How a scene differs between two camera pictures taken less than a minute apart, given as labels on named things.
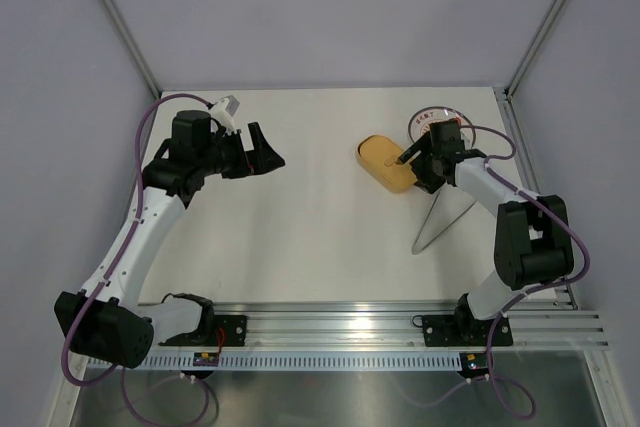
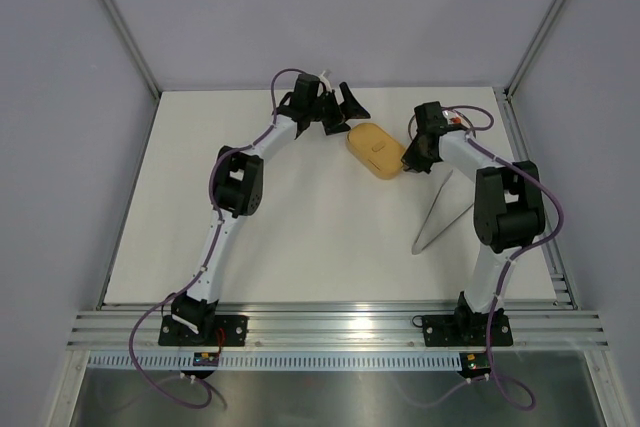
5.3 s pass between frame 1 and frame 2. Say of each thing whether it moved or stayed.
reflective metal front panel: stayed
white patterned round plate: stayed
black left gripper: moved
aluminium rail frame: stayed
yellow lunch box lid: moved
